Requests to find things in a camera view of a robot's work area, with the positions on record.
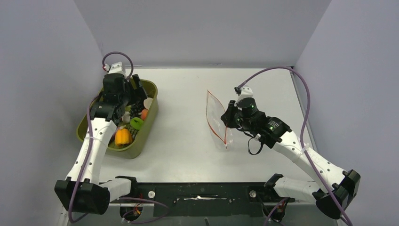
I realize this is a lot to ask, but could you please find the black grape bunch toy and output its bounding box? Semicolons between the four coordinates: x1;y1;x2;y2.
129;101;145;119

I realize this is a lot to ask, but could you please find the clear zip bag orange zipper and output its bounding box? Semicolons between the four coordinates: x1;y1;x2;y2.
206;90;233;150

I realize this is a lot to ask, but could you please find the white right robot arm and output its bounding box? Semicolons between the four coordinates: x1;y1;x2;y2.
221;97;361;219

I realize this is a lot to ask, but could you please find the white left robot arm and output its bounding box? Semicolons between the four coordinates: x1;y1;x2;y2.
55;73;143;216

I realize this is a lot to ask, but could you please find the orange round fruit toy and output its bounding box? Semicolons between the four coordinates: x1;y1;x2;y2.
141;109;149;121

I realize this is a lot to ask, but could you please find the white mushroom toy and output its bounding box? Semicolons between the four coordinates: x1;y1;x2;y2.
121;111;131;123

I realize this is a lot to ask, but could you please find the olive green plastic bin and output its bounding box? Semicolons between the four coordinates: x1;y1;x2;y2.
77;73;158;159

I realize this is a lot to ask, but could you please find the orange bell pepper toy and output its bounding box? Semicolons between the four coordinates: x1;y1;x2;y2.
114;129;133;146

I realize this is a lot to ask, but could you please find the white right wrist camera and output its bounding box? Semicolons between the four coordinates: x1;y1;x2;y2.
234;86;253;104

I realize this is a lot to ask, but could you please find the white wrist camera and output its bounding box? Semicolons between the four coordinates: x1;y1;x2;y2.
234;86;253;104
103;62;126;77

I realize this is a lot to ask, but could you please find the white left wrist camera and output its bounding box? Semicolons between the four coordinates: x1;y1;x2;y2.
103;62;126;77

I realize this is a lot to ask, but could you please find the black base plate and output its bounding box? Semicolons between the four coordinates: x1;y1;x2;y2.
107;182;297;218

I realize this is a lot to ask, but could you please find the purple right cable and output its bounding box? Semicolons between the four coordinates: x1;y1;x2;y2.
237;66;353;226

